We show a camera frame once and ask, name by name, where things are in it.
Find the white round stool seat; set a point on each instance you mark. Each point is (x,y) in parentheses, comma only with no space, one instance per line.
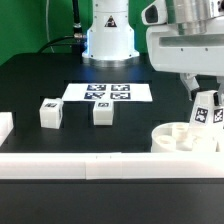
(176,137)

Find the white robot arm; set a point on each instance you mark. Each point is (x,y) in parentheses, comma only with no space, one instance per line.
(110,39)

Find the white fiducial marker sheet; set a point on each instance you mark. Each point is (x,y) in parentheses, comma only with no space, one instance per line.
(116,92)

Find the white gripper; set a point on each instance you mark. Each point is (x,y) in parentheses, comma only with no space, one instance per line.
(201,54)

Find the white left fence piece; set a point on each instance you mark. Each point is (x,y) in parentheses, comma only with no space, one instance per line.
(6,125)

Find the white front fence bar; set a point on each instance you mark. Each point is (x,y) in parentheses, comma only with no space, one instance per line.
(89,166)

